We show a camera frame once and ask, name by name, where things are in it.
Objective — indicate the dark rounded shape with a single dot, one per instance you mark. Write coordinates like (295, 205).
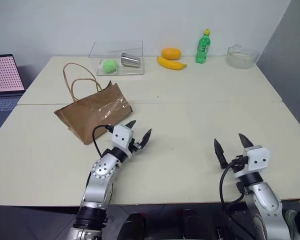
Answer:
(197, 225)
(133, 227)

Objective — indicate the grey partition panel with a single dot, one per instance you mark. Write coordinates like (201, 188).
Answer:
(287, 62)

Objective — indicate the yellow banana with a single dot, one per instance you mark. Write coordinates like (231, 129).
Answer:
(170, 64)

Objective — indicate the white green sneaker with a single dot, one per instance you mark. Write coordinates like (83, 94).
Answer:
(291, 222)

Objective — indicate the clear acrylic box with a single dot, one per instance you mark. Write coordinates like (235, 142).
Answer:
(130, 71)

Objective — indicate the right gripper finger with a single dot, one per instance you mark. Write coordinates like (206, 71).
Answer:
(220, 153)
(245, 142)

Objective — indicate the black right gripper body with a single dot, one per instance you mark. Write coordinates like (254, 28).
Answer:
(238, 161)

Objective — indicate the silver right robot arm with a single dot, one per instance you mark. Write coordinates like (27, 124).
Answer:
(267, 202)

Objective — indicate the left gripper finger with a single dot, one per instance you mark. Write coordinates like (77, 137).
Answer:
(145, 140)
(132, 124)

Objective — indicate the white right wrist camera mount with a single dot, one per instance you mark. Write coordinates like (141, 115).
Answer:
(258, 157)

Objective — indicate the orange round fruit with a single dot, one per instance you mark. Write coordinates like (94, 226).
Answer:
(171, 53)

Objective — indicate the green plastic soda bottle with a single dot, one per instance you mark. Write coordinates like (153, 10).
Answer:
(202, 50)

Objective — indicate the open laptop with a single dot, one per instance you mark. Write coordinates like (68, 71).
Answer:
(5, 75)

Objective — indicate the stainless steel cup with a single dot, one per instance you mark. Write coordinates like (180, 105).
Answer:
(130, 60)

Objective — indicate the green ball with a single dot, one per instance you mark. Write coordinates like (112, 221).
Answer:
(110, 66)

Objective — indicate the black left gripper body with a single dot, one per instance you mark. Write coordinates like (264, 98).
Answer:
(133, 145)

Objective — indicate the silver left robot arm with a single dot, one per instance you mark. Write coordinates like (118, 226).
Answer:
(100, 180)

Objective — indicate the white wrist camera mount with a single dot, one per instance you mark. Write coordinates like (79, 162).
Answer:
(121, 138)
(258, 157)

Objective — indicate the clear glass bowl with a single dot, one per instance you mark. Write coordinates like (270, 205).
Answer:
(241, 58)

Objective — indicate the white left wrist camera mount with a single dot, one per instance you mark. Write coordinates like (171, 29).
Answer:
(121, 138)

